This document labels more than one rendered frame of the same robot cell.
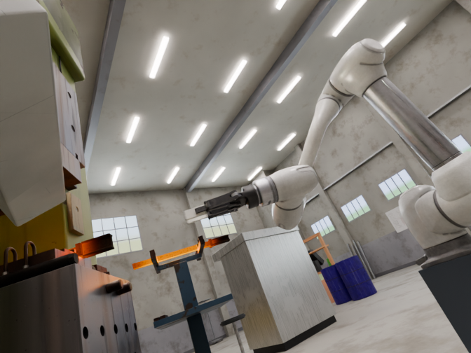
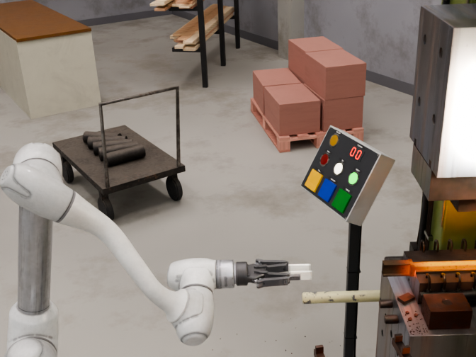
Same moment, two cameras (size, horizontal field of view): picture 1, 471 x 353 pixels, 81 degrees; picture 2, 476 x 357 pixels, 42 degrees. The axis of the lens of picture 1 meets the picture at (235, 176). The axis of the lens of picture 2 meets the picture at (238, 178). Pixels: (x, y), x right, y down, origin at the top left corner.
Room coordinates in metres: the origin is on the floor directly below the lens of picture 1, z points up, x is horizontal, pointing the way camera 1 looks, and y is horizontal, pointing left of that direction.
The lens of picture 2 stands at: (2.42, 0.31, 2.09)
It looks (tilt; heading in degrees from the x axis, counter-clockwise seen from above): 25 degrees down; 192
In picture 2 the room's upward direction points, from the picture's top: 3 degrees counter-clockwise
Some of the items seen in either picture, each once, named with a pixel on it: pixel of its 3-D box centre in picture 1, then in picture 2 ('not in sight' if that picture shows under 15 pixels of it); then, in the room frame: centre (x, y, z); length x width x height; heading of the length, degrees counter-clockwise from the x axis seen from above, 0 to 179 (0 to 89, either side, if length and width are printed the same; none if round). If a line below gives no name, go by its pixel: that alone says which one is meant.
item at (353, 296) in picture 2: not in sight; (358, 296); (0.39, 0.35, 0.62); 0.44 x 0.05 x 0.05; 100
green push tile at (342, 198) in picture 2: not in sight; (342, 200); (0.33, 0.27, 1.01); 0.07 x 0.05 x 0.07; 35
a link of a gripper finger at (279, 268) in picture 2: (222, 203); (271, 268); (0.80, 0.07, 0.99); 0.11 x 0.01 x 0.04; 110
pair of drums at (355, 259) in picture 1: (346, 279); not in sight; (7.71, -1.63, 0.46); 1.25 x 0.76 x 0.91; 42
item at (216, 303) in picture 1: (193, 313); not in sight; (1.28, 0.39, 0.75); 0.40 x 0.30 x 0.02; 20
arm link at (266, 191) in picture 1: (263, 192); (226, 273); (0.84, -0.07, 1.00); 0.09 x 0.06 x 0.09; 10
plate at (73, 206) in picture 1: (75, 213); not in sight; (1.00, 0.69, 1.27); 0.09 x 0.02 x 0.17; 10
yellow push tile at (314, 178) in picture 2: not in sight; (314, 180); (0.17, 0.16, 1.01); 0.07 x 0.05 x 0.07; 35
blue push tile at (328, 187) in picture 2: not in sight; (328, 190); (0.25, 0.21, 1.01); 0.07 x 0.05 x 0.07; 35
